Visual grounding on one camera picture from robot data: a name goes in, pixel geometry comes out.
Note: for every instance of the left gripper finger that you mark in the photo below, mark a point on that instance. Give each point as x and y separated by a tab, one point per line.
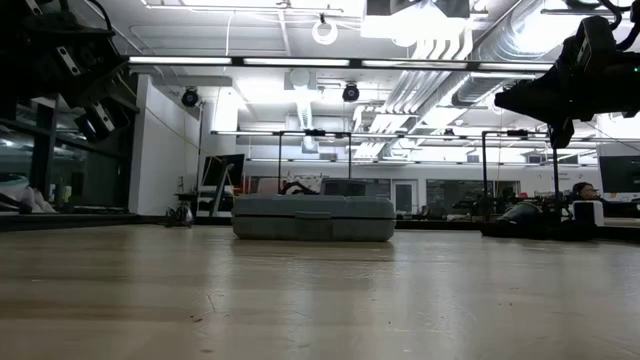
102	120
90	70

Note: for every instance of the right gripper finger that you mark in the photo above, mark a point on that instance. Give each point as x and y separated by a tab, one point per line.
561	134
527	100

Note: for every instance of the grey plastic tool case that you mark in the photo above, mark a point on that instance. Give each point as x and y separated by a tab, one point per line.
312	220

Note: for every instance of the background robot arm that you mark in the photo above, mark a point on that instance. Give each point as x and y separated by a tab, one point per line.
297	189

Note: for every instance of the person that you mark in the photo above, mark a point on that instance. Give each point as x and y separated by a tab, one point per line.
585	191

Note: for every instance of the dark computer monitor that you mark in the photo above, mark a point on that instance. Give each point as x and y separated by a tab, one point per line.
620	172
215	170

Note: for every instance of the white boxy device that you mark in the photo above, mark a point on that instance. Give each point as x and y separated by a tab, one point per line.
589	212

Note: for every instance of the long ceiling light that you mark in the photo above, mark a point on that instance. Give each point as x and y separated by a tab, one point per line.
180	60

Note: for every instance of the white and teal bundle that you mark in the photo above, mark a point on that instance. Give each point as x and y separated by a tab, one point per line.
15	187

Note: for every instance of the glass panel door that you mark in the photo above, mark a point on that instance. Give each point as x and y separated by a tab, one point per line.
404	197

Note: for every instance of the grey framed screen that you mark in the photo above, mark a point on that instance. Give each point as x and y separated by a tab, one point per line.
345	187

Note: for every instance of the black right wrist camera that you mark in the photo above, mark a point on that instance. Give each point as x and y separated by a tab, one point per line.
595	40

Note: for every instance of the black dome ceiling camera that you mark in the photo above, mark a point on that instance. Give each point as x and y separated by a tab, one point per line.
190	97
351	92

